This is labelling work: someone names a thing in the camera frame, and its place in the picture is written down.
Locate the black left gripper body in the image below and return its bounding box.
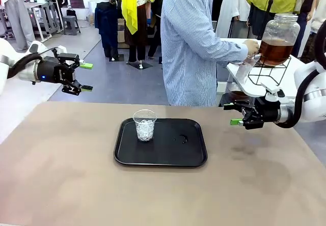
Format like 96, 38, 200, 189
38, 56, 76, 84

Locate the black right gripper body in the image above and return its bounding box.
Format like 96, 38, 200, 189
250, 97, 281, 125

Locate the tall clear iced cup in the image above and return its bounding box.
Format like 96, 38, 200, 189
235, 55, 257, 84

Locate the glass tea drink dispenser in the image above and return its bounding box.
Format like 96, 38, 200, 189
253, 13, 301, 68

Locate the short clear iced cup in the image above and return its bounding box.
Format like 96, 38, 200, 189
132, 109, 157, 143

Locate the person right forearm striped sleeve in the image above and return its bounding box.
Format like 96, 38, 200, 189
215, 38, 249, 65

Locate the person right hand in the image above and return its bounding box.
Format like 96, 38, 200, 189
241, 39, 260, 57

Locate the white side table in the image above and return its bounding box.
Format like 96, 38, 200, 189
226, 38, 309, 98

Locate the grey plastic stool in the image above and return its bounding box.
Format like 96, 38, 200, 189
62, 15, 82, 36

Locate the mannequin with navy trousers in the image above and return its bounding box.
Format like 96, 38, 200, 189
89, 0, 121, 62

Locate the white metal workbench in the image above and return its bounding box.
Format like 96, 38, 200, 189
24, 0, 65, 42

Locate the mannequin with grey trousers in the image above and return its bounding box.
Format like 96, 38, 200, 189
0, 0, 37, 51

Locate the person torso striped shirt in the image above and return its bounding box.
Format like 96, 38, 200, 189
160, 0, 231, 107

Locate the mannequin with yellow scarf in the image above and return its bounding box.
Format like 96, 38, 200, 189
119, 0, 161, 71

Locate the black plastic serving tray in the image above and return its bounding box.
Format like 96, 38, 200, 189
113, 118, 208, 167

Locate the hanging white garment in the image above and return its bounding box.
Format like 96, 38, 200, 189
216, 0, 252, 39

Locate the mannequin with beige top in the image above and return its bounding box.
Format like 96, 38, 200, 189
300, 0, 326, 58

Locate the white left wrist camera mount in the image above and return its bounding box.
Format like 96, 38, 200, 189
28, 41, 68, 57

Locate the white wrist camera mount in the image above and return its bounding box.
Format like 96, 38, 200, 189
28, 41, 68, 57
260, 81, 294, 104

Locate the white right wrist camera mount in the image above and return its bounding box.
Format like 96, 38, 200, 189
260, 81, 294, 104

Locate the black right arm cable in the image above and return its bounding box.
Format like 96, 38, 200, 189
274, 19, 326, 129

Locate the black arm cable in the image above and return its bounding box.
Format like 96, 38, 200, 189
7, 48, 58, 80
274, 19, 326, 129

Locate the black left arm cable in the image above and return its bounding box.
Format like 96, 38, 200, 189
7, 48, 58, 80

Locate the black wire dispenser stand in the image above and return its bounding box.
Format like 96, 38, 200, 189
248, 56, 292, 86

